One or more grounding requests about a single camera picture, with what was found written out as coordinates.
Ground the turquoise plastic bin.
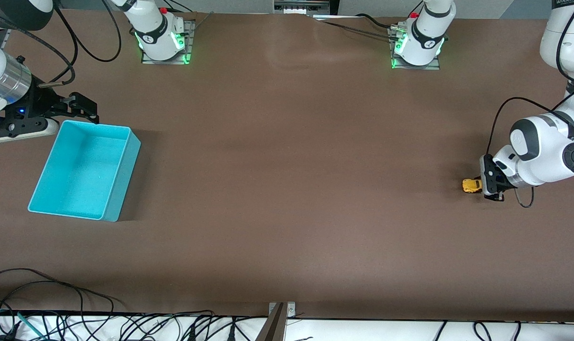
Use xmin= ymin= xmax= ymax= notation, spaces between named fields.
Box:
xmin=27 ymin=120 xmax=142 ymax=222

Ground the grey metal device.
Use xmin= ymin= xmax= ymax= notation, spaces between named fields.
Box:
xmin=274 ymin=0 xmax=332 ymax=15

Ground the grey metal bar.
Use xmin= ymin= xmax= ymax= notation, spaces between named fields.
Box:
xmin=255 ymin=303 xmax=286 ymax=341

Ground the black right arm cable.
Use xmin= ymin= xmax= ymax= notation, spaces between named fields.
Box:
xmin=0 ymin=0 xmax=123 ymax=89

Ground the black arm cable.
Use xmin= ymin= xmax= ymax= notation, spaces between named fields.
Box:
xmin=487 ymin=0 xmax=574 ymax=209
xmin=0 ymin=0 xmax=123 ymax=89

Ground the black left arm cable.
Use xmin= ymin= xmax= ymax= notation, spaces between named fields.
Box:
xmin=487 ymin=0 xmax=574 ymax=209

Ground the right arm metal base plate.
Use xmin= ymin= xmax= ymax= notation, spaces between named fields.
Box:
xmin=141 ymin=20 xmax=195 ymax=65

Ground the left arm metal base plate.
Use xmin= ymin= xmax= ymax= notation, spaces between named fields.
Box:
xmin=391 ymin=26 xmax=441 ymax=71

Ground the long looping black cable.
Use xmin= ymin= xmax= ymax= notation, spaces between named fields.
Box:
xmin=0 ymin=268 xmax=115 ymax=315

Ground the thin black table cable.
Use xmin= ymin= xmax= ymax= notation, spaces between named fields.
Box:
xmin=313 ymin=14 xmax=396 ymax=41

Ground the small metal bracket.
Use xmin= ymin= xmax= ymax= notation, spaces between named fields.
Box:
xmin=268 ymin=302 xmax=296 ymax=319

